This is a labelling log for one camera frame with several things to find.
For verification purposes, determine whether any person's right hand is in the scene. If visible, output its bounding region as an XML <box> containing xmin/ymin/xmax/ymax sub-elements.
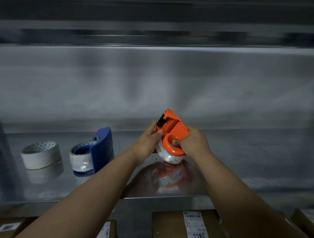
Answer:
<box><xmin>171</xmin><ymin>126</ymin><xmax>213</xmax><ymax>160</ymax></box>

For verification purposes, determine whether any person's left hand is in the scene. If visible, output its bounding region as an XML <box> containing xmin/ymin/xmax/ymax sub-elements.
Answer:
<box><xmin>130</xmin><ymin>120</ymin><xmax>164</xmax><ymax>167</ymax></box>

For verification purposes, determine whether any transparent tape roll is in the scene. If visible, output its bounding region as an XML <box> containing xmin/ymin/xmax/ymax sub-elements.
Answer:
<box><xmin>155</xmin><ymin>138</ymin><xmax>186</xmax><ymax>165</ymax></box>

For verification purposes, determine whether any orange tape dispenser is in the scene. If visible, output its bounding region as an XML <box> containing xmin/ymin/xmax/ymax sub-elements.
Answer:
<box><xmin>156</xmin><ymin>109</ymin><xmax>190</xmax><ymax>157</ymax></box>

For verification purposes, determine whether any blue tape dispenser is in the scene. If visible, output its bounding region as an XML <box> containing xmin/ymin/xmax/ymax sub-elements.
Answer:
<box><xmin>71</xmin><ymin>127</ymin><xmax>114</xmax><ymax>178</ymax></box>

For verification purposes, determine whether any wrinkled white tape roll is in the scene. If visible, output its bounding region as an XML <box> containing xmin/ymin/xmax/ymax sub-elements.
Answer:
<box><xmin>69</xmin><ymin>140</ymin><xmax>98</xmax><ymax>173</ymax></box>

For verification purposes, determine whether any smooth white tape roll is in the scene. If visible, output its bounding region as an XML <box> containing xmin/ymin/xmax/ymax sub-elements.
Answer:
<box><xmin>21</xmin><ymin>141</ymin><xmax>62</xmax><ymax>170</ymax></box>

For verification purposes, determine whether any person's right forearm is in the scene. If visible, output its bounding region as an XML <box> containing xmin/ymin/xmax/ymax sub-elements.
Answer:
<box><xmin>196</xmin><ymin>149</ymin><xmax>309</xmax><ymax>238</ymax></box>

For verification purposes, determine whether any person's left forearm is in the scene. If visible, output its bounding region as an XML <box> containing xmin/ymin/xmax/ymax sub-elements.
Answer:
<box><xmin>14</xmin><ymin>149</ymin><xmax>143</xmax><ymax>238</ymax></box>

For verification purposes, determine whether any grey metal shelving rack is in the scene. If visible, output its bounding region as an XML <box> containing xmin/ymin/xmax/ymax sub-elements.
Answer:
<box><xmin>0</xmin><ymin>0</ymin><xmax>314</xmax><ymax>238</ymax></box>

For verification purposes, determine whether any wide cardboard box handwritten label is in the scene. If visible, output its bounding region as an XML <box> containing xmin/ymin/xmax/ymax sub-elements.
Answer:
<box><xmin>152</xmin><ymin>209</ymin><xmax>226</xmax><ymax>238</ymax></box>

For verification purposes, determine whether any narrow cardboard box handwritten label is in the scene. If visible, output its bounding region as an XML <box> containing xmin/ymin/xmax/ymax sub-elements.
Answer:
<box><xmin>96</xmin><ymin>219</ymin><xmax>118</xmax><ymax>238</ymax></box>

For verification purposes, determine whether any cardboard box printed label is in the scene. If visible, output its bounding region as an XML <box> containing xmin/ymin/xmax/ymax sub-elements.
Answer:
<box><xmin>290</xmin><ymin>208</ymin><xmax>314</xmax><ymax>237</ymax></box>

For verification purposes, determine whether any large cardboard box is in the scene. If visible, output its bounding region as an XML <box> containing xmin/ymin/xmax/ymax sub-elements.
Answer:
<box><xmin>0</xmin><ymin>216</ymin><xmax>39</xmax><ymax>238</ymax></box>

